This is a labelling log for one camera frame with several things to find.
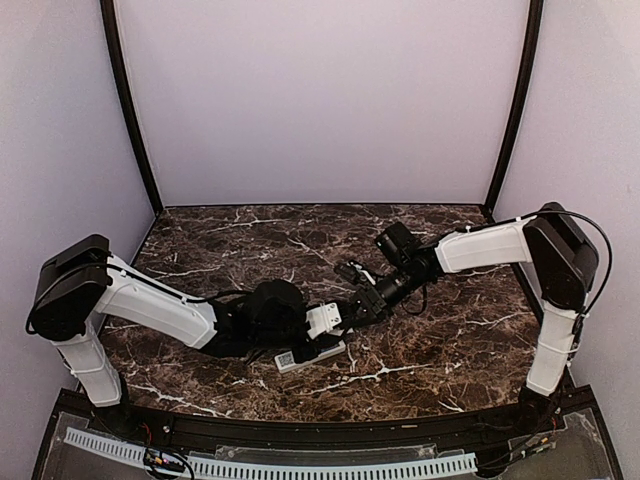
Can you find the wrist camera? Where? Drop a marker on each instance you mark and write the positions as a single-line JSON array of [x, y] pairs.
[[324, 319], [355, 273]]

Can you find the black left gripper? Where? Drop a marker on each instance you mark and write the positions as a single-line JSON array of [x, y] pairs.
[[302, 355]]

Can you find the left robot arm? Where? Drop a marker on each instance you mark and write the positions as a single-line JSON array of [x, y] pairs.
[[88, 279]]

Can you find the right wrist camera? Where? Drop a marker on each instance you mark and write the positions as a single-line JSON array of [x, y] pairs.
[[355, 273]]

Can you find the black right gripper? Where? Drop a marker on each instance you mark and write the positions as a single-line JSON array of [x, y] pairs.
[[365, 298]]

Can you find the black corner post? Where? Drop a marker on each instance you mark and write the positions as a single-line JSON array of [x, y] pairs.
[[525, 69], [126, 101]]

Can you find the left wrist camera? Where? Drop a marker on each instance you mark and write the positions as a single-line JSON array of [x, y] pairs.
[[324, 319]]

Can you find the black left corner post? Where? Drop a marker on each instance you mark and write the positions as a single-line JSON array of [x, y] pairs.
[[126, 101]]

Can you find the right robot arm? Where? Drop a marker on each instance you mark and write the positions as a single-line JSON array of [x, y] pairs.
[[570, 255]]

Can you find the white slotted cable duct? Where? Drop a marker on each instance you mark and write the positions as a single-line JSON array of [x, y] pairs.
[[235, 463]]

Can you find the white remote control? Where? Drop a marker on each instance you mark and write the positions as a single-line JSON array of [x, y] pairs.
[[291, 361]]

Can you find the black right corner post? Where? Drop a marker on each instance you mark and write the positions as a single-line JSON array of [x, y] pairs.
[[525, 69]]

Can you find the black front rail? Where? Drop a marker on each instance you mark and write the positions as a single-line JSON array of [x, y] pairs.
[[497, 434]]

